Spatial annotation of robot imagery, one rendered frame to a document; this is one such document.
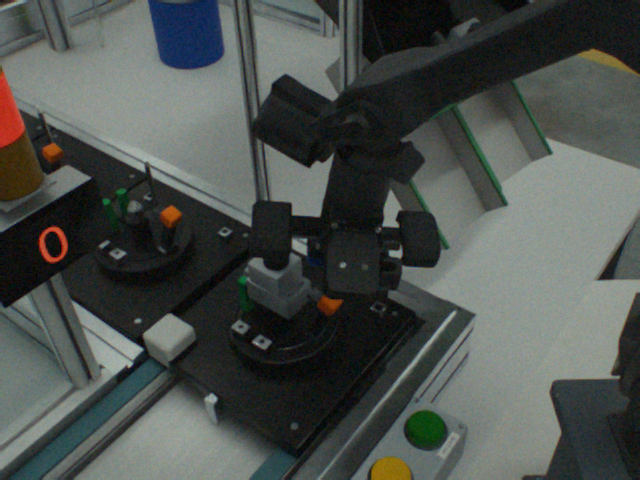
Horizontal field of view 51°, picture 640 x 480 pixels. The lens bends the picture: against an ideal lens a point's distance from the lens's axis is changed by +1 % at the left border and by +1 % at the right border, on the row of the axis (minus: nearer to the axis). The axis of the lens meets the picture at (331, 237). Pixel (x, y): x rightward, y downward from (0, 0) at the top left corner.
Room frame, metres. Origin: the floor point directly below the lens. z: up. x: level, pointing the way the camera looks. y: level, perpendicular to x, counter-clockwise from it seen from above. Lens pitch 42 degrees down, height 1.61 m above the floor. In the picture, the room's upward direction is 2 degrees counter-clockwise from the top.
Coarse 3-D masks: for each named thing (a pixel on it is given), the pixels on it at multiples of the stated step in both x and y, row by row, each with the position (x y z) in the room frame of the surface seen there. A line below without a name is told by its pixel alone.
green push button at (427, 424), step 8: (416, 416) 0.41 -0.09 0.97; (424, 416) 0.41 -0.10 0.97; (432, 416) 0.41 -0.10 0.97; (408, 424) 0.40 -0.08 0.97; (416, 424) 0.40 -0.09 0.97; (424, 424) 0.40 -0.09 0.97; (432, 424) 0.40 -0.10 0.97; (440, 424) 0.40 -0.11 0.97; (408, 432) 0.40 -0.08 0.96; (416, 432) 0.39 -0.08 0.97; (424, 432) 0.39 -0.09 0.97; (432, 432) 0.39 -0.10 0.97; (440, 432) 0.39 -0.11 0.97; (416, 440) 0.39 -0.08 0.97; (424, 440) 0.38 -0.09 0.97; (432, 440) 0.38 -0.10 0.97; (440, 440) 0.39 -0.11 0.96
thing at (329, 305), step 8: (312, 296) 0.51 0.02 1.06; (320, 296) 0.51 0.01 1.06; (320, 304) 0.50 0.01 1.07; (328, 304) 0.49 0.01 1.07; (336, 304) 0.49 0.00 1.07; (320, 312) 0.50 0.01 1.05; (328, 312) 0.49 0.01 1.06; (320, 320) 0.50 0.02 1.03; (312, 328) 0.51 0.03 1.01; (320, 328) 0.50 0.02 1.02
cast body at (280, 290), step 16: (256, 272) 0.54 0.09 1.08; (272, 272) 0.53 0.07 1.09; (288, 272) 0.53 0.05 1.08; (256, 288) 0.54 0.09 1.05; (272, 288) 0.52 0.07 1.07; (288, 288) 0.53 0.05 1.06; (304, 288) 0.53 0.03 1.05; (272, 304) 0.52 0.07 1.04; (288, 304) 0.51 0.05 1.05; (304, 304) 0.53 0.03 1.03
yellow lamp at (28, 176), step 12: (24, 132) 0.47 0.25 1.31; (12, 144) 0.46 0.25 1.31; (24, 144) 0.46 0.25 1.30; (0, 156) 0.45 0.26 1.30; (12, 156) 0.45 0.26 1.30; (24, 156) 0.46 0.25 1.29; (36, 156) 0.48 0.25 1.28; (0, 168) 0.45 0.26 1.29; (12, 168) 0.45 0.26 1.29; (24, 168) 0.46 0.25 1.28; (36, 168) 0.47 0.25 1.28; (0, 180) 0.44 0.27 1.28; (12, 180) 0.45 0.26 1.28; (24, 180) 0.45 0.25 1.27; (36, 180) 0.46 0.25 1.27; (0, 192) 0.44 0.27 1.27; (12, 192) 0.45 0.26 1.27; (24, 192) 0.45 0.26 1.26
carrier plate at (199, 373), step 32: (224, 288) 0.62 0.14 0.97; (192, 320) 0.56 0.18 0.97; (224, 320) 0.56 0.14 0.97; (352, 320) 0.55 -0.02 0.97; (384, 320) 0.55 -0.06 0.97; (192, 352) 0.51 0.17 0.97; (224, 352) 0.51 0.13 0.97; (352, 352) 0.50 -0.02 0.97; (384, 352) 0.51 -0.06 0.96; (192, 384) 0.48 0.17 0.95; (224, 384) 0.46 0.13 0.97; (256, 384) 0.46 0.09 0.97; (288, 384) 0.46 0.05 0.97; (320, 384) 0.46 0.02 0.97; (352, 384) 0.46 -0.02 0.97; (256, 416) 0.42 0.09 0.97; (288, 416) 0.42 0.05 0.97; (320, 416) 0.42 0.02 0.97; (288, 448) 0.39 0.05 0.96
